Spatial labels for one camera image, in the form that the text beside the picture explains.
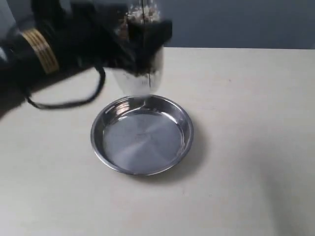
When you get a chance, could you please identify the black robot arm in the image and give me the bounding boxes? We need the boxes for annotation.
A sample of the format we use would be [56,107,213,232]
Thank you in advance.
[0,0,172,115]

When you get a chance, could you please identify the clear plastic shaker bottle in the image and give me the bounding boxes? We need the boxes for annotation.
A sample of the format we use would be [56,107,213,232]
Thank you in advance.
[113,0,172,96]

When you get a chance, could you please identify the round stainless steel plate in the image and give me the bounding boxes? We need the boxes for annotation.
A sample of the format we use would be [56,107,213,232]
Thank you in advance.
[90,95,194,176]

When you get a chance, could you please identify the black cable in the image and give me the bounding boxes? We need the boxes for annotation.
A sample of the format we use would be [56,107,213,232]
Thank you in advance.
[24,66,106,110]

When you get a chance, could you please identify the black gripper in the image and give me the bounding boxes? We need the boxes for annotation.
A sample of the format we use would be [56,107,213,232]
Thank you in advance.
[31,0,172,75]

